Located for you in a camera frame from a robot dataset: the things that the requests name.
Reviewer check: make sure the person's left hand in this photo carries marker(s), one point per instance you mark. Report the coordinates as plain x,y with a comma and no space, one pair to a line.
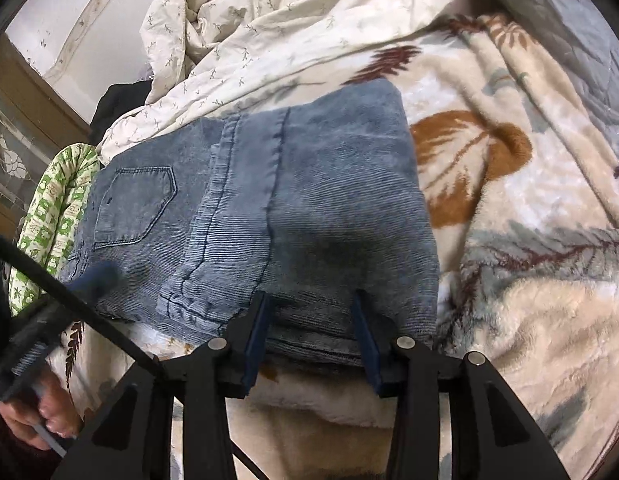
39,410

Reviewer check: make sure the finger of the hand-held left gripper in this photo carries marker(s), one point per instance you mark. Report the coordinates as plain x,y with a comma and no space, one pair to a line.
97,277

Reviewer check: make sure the cream leaf-print duvet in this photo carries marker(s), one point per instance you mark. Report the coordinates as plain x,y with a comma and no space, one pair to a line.
264,35

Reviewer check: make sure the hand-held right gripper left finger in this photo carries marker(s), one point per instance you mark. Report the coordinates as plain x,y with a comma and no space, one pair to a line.
254,345

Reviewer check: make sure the leaf-print fleece blanket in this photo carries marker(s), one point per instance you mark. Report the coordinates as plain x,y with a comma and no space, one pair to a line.
514,235

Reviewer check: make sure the grey-blue denim pants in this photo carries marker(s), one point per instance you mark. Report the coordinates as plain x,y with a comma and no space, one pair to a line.
314,210

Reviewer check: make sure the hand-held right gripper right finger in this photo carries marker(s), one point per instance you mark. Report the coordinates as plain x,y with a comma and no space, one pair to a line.
367,345

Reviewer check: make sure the green patterned quilt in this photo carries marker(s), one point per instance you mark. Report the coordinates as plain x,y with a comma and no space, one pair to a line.
54,200

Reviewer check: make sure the grey quilted pillow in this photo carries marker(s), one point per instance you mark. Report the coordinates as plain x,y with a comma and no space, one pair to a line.
564,20

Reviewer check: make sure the black cloth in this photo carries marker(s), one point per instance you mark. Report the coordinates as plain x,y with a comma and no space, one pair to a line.
119,105

